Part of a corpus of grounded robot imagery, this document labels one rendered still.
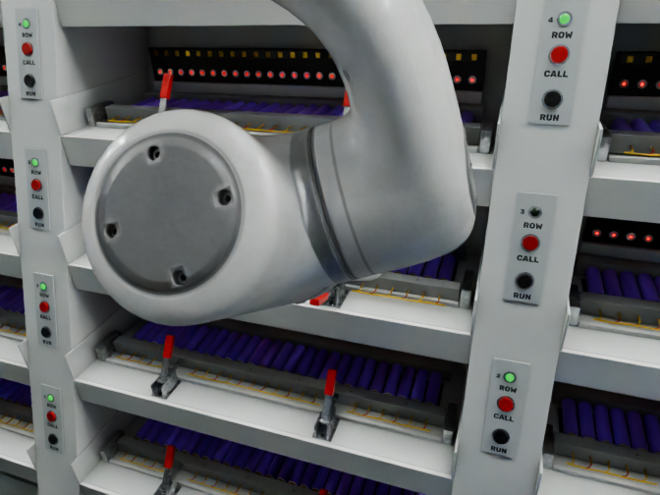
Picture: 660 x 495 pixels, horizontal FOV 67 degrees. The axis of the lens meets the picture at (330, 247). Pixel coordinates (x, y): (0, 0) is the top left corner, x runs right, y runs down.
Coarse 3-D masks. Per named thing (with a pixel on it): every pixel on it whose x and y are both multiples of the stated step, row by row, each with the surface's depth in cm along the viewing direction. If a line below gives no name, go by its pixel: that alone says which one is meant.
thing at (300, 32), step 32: (0, 32) 98; (160, 32) 87; (192, 32) 85; (224, 32) 83; (256, 32) 81; (288, 32) 80; (448, 32) 72; (480, 32) 71; (512, 32) 69; (640, 32) 65; (480, 224) 76; (608, 256) 71
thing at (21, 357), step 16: (0, 288) 103; (16, 288) 104; (0, 304) 98; (16, 304) 97; (0, 320) 94; (16, 320) 92; (0, 336) 92; (16, 336) 91; (0, 352) 88; (16, 352) 88; (0, 368) 87; (16, 368) 86
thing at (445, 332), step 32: (480, 256) 74; (96, 288) 78; (256, 320) 70; (288, 320) 68; (320, 320) 66; (352, 320) 64; (384, 320) 62; (416, 320) 62; (448, 320) 62; (416, 352) 63; (448, 352) 61
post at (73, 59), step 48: (48, 0) 69; (48, 48) 71; (96, 48) 77; (144, 48) 87; (48, 96) 72; (144, 96) 89; (48, 144) 74; (48, 240) 77; (48, 384) 83; (96, 432) 88; (48, 480) 88
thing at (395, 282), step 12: (384, 276) 66; (396, 276) 66; (408, 276) 66; (360, 288) 66; (384, 288) 67; (396, 288) 66; (408, 288) 66; (420, 288) 65; (432, 288) 64; (444, 288) 64; (456, 288) 63; (408, 300) 64; (420, 300) 64; (456, 300) 64
